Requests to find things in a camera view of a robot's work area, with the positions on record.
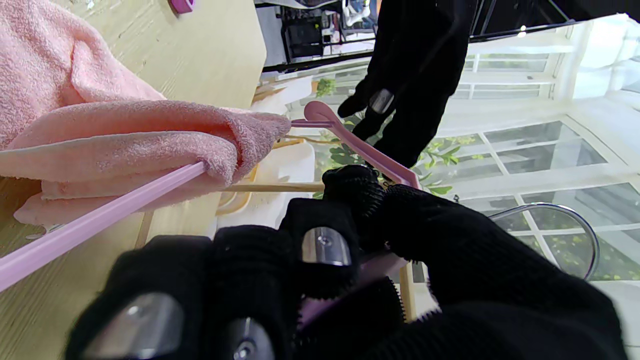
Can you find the pink square towel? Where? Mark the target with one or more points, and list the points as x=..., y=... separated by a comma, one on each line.
x=100, y=130

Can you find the printed garden backdrop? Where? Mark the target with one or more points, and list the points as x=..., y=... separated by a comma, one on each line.
x=525, y=150

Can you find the pink plastic clothes hanger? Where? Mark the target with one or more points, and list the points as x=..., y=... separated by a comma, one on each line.
x=100, y=225

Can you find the wooden hanging rack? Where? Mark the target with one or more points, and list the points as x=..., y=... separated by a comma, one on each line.
x=275, y=187

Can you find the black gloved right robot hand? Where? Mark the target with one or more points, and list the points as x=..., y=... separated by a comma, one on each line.
x=475, y=280

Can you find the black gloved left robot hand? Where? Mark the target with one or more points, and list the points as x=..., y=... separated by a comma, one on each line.
x=420, y=60

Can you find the purple clothes peg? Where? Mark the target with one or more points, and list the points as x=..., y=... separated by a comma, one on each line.
x=181, y=5

